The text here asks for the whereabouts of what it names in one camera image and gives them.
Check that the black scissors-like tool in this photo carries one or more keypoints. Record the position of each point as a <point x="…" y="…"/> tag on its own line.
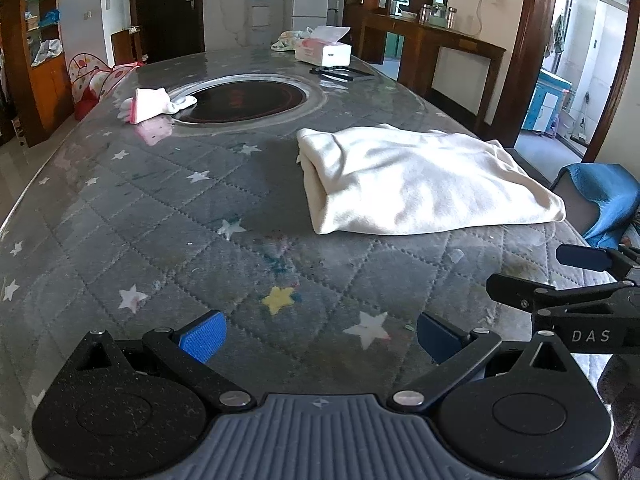
<point x="342" y="73"/>

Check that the person's grey patterned clothing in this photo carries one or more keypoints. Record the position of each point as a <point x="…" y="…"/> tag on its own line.
<point x="622" y="400"/>

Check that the blue cloth on chair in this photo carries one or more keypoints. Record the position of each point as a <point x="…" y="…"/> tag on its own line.
<point x="607" y="195"/>

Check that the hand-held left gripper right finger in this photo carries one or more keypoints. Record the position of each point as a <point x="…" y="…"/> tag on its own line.
<point x="440" y="337"/>

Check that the white water dispenser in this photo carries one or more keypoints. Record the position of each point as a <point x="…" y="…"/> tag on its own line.
<point x="257" y="7"/>

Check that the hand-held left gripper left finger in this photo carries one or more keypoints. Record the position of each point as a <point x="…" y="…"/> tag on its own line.
<point x="202" y="337"/>

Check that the polka dot play tent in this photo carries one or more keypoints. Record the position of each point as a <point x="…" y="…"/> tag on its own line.
<point x="95" y="80"/>

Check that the dark wooden sideboard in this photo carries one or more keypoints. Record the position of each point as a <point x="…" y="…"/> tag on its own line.
<point x="440" y="55"/>

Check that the wooden bookshelf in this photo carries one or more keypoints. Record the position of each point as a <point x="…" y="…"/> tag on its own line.
<point x="35" y="50"/>

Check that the white tissue box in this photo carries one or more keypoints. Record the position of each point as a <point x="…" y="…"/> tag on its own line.
<point x="322" y="50"/>

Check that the light blue cabinet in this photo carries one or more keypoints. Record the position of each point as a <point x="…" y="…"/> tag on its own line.
<point x="547" y="102"/>

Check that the cream garment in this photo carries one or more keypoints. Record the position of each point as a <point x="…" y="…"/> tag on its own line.
<point x="410" y="180"/>

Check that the round black inset hob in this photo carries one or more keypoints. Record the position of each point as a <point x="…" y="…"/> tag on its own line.
<point x="240" y="102"/>

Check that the metal jar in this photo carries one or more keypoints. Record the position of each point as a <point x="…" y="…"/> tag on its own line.
<point x="425" y="14"/>
<point x="451" y="16"/>

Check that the grey quilted star table cover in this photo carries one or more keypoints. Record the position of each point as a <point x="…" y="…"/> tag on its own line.
<point x="150" y="220"/>

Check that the dark wooden door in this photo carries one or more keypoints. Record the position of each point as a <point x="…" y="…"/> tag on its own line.
<point x="170" y="10"/>

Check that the pale crumpled cloth bundle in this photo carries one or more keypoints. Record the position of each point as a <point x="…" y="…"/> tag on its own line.
<point x="287" y="40"/>

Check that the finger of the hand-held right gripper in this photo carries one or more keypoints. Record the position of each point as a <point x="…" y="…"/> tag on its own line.
<point x="582" y="257"/>
<point x="520" y="292"/>

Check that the white and pink small garment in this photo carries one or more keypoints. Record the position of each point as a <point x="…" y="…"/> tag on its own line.
<point x="150" y="102"/>

